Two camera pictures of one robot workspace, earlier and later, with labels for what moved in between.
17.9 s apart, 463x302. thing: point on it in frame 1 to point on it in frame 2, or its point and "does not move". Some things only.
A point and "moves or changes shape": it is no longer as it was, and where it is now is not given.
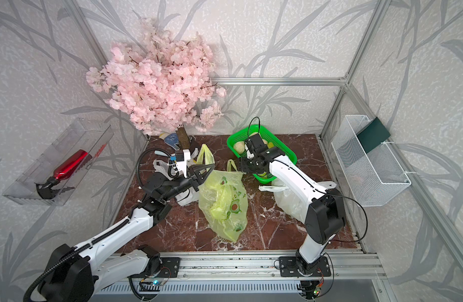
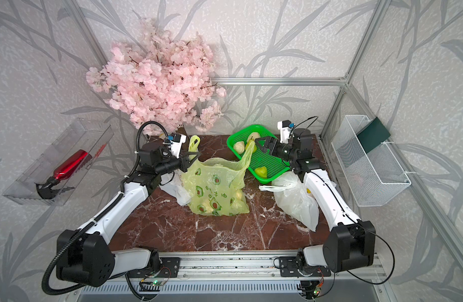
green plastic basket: [236, 143] does not move
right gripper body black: [248, 165] to [284, 151]
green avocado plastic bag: [223, 197] moves or changes shape
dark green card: [372, 134] does not move
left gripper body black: [178, 187] to [170, 164]
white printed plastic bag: [289, 201] does not move
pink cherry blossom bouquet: [165, 83] does not move
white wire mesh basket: [375, 177] does not move
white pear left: [239, 146] does not move
